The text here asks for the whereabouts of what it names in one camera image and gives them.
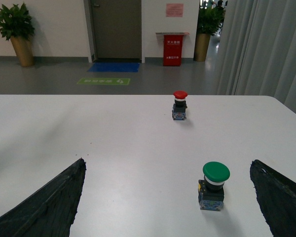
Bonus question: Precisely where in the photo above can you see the right potted green plant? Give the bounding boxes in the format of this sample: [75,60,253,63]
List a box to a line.
[193,7,224,62]

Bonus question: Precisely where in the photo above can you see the red push button switch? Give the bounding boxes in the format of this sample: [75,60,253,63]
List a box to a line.
[172,90,188,120]

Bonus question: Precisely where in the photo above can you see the green floor sign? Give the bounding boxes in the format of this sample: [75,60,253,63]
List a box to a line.
[77,78,130,85]

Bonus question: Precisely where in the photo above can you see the pink wall notice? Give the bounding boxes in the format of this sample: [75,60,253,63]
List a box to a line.
[166,3,184,17]

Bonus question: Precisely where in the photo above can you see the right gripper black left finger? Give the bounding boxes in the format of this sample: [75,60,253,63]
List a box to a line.
[0,158,86,237]

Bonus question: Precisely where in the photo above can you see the green push button switch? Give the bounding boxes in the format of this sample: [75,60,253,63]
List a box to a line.
[198,161,230,211]

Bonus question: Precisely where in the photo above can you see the grey door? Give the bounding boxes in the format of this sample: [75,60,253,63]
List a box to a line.
[83,0,142,63]

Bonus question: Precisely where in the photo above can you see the red fire extinguisher box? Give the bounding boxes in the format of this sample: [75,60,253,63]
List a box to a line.
[155,32,189,66]

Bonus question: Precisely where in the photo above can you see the potted green plant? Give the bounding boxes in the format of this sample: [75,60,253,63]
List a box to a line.
[193,7,224,62]
[0,3,35,67]

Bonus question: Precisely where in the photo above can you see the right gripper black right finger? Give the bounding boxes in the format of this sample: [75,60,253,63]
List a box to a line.
[250,159,296,237]

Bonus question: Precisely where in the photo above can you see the blue floor mat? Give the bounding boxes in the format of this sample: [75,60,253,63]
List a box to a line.
[88,62,140,72]

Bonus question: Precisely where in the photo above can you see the left potted green plant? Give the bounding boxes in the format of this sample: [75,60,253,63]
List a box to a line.
[0,3,35,67]

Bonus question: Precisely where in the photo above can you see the right grey curtain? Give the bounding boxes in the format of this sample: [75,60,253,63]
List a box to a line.
[215,0,296,113]

